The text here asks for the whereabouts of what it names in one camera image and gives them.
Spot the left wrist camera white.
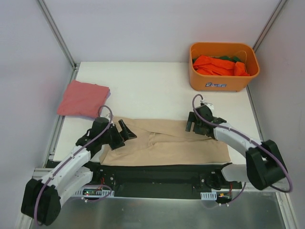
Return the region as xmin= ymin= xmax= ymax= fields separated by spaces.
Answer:
xmin=105 ymin=114 xmax=113 ymax=123

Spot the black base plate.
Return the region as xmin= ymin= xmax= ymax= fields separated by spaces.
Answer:
xmin=85 ymin=162 xmax=242 ymax=199

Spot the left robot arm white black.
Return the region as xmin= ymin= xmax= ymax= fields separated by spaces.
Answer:
xmin=21 ymin=117 xmax=137 ymax=226

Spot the purple cable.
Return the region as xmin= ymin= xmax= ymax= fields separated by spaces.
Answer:
xmin=192 ymin=94 xmax=294 ymax=210
xmin=33 ymin=104 xmax=115 ymax=226

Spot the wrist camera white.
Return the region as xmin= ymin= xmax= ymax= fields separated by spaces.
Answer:
xmin=200 ymin=100 xmax=214 ymax=110
xmin=105 ymin=114 xmax=113 ymax=123

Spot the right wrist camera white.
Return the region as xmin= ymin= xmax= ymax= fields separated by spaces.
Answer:
xmin=200 ymin=100 xmax=214 ymax=110

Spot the right white cable duct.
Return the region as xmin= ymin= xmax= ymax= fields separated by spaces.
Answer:
xmin=200 ymin=191 xmax=217 ymax=201

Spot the left aluminium upright profile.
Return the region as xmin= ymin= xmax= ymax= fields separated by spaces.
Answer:
xmin=36 ymin=0 xmax=78 ymax=69

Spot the beige t shirt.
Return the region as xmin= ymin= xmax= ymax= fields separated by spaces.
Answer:
xmin=99 ymin=116 xmax=231 ymax=167

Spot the white cable duct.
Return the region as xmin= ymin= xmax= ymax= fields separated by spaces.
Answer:
xmin=72 ymin=187 xmax=114 ymax=198
xmin=200 ymin=191 xmax=217 ymax=201

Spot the green t shirt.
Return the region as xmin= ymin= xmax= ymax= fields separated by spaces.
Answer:
xmin=193 ymin=54 xmax=241 ymax=63

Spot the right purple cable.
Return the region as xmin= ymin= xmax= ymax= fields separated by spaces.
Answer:
xmin=192 ymin=94 xmax=294 ymax=210

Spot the orange plastic basket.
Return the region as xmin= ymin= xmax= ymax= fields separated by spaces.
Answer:
xmin=189 ymin=42 xmax=260 ymax=92

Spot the aluminium frame rail front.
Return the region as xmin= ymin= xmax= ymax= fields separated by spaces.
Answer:
xmin=32 ymin=167 xmax=289 ymax=191

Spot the right aluminium upright profile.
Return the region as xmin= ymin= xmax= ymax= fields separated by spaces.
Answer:
xmin=253 ymin=0 xmax=290 ymax=52

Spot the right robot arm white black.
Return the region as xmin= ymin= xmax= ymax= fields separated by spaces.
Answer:
xmin=185 ymin=104 xmax=287 ymax=190

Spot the aluminium upright profile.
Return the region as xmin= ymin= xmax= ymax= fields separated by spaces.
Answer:
xmin=36 ymin=0 xmax=78 ymax=69
xmin=253 ymin=0 xmax=290 ymax=52

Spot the left white cable duct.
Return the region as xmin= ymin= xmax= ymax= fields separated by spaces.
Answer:
xmin=72 ymin=187 xmax=114 ymax=198

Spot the orange t shirt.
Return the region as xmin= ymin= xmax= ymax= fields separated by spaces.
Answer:
xmin=192 ymin=55 xmax=250 ymax=76

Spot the folded pink t shirt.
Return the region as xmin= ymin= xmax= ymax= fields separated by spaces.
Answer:
xmin=57 ymin=80 xmax=110 ymax=118

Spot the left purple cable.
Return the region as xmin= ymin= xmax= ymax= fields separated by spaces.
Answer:
xmin=33 ymin=104 xmax=115 ymax=226

